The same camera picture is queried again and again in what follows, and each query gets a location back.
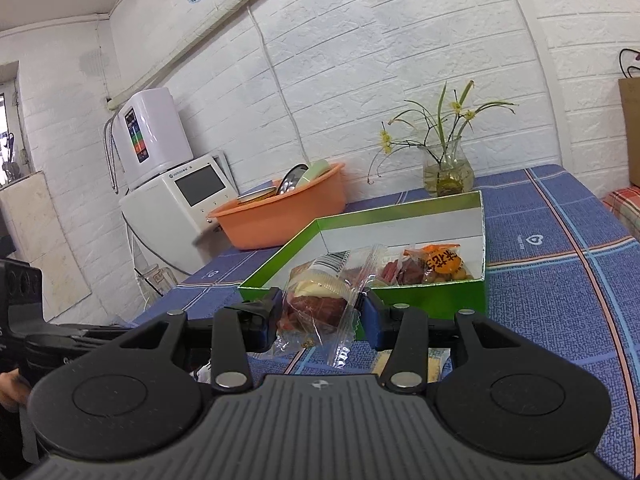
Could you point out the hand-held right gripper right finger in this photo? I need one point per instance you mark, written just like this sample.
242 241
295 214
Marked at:
371 322

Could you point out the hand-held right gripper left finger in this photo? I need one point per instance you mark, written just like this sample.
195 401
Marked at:
271 320

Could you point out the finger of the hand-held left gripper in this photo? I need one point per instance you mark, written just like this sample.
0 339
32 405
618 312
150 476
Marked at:
95 331

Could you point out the clear plastic snack packet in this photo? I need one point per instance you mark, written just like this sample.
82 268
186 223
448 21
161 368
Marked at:
315 305

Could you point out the dark red snack bag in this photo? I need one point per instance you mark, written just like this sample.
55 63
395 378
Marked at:
407 271

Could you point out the green cardboard box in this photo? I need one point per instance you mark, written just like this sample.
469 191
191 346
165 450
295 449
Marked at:
400 230

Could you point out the person's left hand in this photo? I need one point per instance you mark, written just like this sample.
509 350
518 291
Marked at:
14 387

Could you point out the pale marble slab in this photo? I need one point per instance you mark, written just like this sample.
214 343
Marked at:
45 250

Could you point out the yellow snack packet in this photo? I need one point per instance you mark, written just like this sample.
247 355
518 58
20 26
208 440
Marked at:
435 360

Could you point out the glass jar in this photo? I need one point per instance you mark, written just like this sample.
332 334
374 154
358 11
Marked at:
160 280

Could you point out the small nut snack packet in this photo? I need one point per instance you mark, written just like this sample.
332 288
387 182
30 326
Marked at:
442 262

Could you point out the orange plastic basin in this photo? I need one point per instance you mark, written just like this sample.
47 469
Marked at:
280 220

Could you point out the white appliance with screen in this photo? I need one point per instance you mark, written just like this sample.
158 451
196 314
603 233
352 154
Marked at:
165 225

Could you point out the pale green bowl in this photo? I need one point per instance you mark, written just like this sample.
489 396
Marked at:
315 171

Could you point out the white water purifier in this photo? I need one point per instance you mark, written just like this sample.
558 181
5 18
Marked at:
160 130

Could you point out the glass vase with flowers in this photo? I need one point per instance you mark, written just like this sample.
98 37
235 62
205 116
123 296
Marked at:
440 120

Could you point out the orange checked cloth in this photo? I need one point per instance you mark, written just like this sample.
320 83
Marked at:
625 207

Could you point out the brown paper bag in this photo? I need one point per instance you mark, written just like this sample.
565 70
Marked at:
631 135

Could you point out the white wall pipe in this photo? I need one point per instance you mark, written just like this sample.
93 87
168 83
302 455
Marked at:
235 5

